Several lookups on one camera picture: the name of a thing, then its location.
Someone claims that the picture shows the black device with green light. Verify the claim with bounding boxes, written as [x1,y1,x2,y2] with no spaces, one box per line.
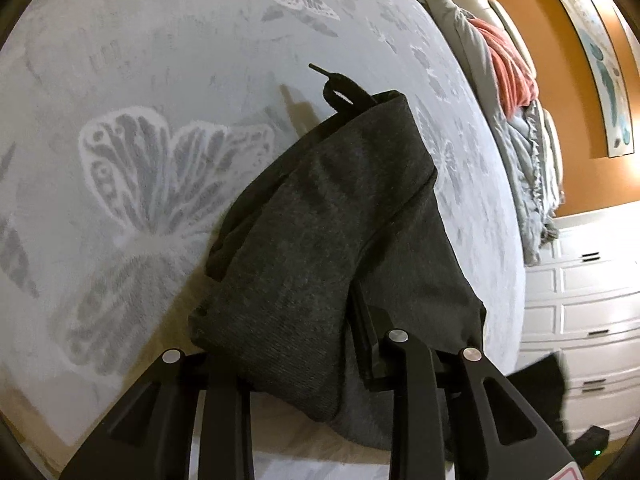
[570,425,612,462]

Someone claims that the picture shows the pink blanket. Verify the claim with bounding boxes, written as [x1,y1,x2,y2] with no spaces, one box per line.
[472,17,542,117]

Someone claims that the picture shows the dark cloth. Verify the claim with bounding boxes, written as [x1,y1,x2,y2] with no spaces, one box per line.
[509,352,570,447]

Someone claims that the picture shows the grey butterfly print blanket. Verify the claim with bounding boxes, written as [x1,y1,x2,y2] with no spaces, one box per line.
[0,0,532,480]

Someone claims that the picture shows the dark grey pants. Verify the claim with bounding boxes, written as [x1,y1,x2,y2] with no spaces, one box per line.
[189,62,488,453]

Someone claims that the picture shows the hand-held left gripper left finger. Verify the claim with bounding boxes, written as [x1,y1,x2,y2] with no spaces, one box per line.
[59,349,257,480]

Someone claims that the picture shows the grey ruffled comforter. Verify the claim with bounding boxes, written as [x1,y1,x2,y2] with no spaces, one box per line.
[399,0,565,268]

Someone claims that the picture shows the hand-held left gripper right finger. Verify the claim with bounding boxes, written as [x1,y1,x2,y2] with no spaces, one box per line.
[349,284,587,480]

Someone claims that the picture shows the white dresser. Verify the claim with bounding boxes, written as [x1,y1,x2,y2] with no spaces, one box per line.
[519,209,640,442]

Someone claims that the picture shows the framed wall picture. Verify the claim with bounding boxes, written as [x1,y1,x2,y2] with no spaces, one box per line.
[555,0,637,159]

